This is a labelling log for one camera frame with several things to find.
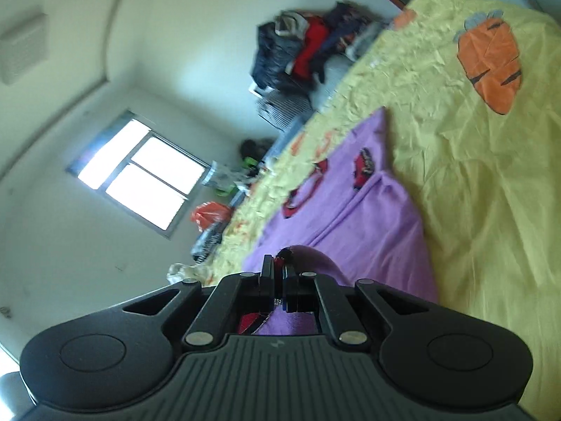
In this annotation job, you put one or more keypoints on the white wall vent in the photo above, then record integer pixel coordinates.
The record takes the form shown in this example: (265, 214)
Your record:
(22, 46)

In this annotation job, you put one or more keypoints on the floral pillow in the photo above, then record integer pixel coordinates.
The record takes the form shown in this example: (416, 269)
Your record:
(221, 175)

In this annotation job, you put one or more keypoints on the white quilted jacket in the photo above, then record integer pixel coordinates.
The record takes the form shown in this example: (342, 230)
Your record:
(182, 272)

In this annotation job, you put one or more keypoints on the window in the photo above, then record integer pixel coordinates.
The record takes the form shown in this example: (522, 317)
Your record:
(144, 171)

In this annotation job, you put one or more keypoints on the black white patterned cloth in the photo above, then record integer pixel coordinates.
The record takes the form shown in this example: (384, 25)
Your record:
(207, 243)

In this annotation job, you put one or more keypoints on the green plastic chair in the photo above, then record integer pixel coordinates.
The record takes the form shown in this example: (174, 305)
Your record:
(250, 161)

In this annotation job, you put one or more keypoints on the black backpack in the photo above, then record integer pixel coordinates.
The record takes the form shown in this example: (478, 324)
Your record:
(256, 148)

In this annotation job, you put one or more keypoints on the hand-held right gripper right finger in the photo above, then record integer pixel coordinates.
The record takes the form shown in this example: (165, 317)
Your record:
(290, 291)

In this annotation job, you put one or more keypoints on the pile of clothes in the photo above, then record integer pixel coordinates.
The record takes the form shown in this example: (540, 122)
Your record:
(307, 48)

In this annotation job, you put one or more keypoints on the grey pillow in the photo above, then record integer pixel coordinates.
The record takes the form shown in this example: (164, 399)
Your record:
(333, 79)

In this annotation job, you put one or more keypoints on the orange plastic bag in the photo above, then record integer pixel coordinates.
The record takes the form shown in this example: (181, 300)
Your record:
(210, 215)

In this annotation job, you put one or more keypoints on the yellow carrot print bed sheet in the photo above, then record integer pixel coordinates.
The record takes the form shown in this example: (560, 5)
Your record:
(482, 184)

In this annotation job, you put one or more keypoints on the houndstooth bag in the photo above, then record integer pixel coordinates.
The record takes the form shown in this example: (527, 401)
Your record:
(285, 107)

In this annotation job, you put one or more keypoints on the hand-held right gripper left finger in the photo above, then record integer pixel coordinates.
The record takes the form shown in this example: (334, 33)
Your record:
(267, 285)

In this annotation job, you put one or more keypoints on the purple sweater with red trim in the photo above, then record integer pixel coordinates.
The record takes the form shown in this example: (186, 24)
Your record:
(372, 228)

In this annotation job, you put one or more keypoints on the blue quilted blanket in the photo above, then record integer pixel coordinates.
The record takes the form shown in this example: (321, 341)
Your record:
(291, 133)

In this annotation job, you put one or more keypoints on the white framed panel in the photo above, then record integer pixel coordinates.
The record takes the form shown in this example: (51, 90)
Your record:
(258, 90)

